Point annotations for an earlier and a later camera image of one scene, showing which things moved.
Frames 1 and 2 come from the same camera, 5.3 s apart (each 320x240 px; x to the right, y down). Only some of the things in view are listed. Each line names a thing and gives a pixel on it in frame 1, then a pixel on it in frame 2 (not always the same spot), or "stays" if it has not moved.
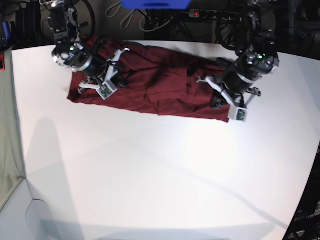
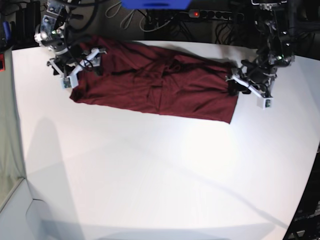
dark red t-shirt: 153,79 stays
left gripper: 112,70 → 95,55
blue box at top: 156,4 stays
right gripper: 253,91 → 233,85
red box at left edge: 2,67 stays
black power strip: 230,16 stays
